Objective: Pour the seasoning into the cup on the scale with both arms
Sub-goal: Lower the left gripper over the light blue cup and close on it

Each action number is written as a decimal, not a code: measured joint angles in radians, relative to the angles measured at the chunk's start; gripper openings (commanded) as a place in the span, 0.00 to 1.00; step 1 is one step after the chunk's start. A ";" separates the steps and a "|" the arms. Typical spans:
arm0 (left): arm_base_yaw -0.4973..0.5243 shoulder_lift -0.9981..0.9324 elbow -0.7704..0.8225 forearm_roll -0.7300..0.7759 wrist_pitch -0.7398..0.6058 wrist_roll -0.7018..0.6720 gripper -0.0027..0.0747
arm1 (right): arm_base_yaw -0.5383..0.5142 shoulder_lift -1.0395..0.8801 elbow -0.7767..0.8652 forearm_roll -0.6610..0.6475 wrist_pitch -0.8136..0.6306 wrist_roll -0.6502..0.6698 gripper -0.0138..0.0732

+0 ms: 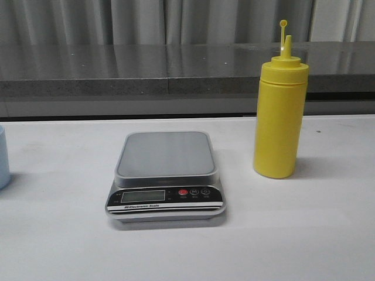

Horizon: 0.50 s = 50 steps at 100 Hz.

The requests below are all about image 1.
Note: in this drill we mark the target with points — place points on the grey curtain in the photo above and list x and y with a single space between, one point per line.
183 22

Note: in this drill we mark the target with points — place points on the yellow squeeze bottle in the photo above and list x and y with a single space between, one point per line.
280 108

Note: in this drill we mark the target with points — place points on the light blue plastic cup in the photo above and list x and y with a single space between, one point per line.
4 162

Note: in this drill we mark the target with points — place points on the silver digital kitchen scale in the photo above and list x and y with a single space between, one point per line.
167 178

